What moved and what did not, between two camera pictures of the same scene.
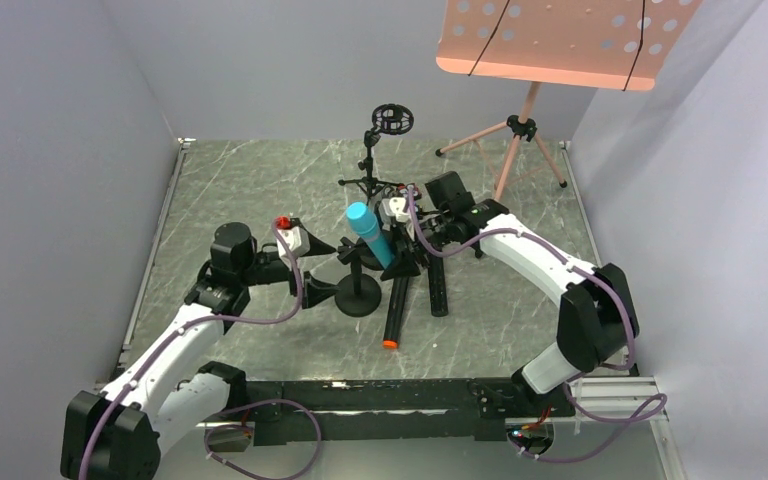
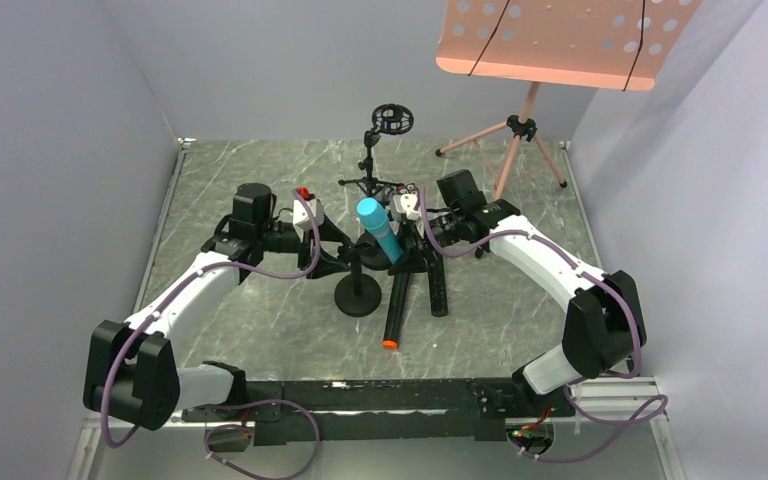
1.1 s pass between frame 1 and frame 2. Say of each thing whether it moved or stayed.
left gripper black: moved
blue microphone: moved
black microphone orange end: stayed
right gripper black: stayed
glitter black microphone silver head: stayed
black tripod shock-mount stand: stayed
